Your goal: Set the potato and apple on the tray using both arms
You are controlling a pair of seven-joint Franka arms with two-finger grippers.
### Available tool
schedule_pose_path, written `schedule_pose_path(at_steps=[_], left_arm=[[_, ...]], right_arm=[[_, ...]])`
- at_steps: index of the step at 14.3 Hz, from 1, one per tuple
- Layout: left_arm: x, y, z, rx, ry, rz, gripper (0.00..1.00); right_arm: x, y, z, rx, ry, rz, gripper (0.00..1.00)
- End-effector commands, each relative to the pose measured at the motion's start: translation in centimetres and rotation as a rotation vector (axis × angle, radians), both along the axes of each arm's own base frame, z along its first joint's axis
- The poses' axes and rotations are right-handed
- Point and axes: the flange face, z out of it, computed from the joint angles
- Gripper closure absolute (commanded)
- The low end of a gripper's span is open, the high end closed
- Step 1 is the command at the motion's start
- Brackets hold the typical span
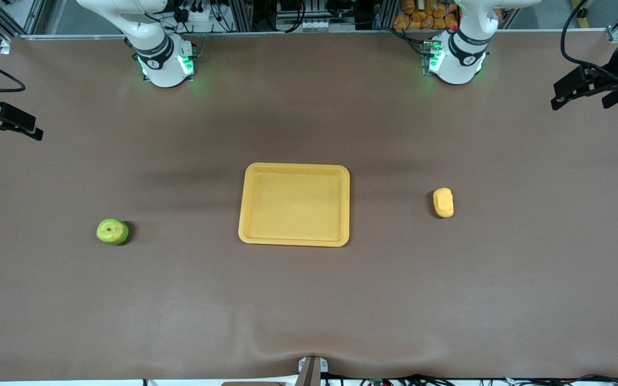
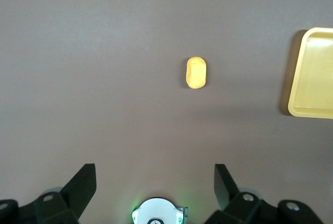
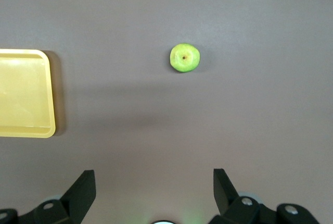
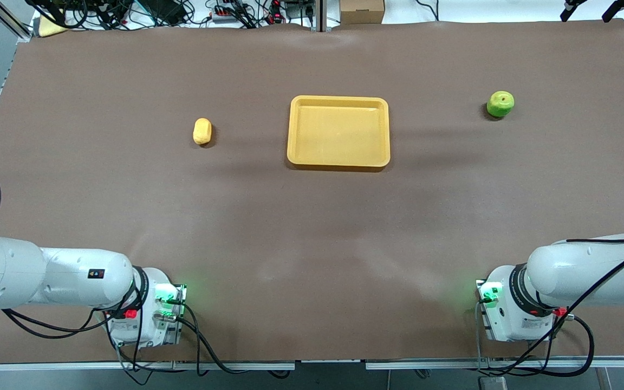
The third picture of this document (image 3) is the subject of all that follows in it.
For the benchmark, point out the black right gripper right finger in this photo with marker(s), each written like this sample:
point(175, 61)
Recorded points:
point(226, 195)

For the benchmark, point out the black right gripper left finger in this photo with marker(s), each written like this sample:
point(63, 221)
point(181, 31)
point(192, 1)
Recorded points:
point(78, 195)

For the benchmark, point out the yellow plastic tray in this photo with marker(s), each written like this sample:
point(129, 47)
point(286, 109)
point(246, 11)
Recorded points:
point(23, 93)

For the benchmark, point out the green apple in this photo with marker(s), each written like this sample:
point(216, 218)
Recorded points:
point(185, 57)

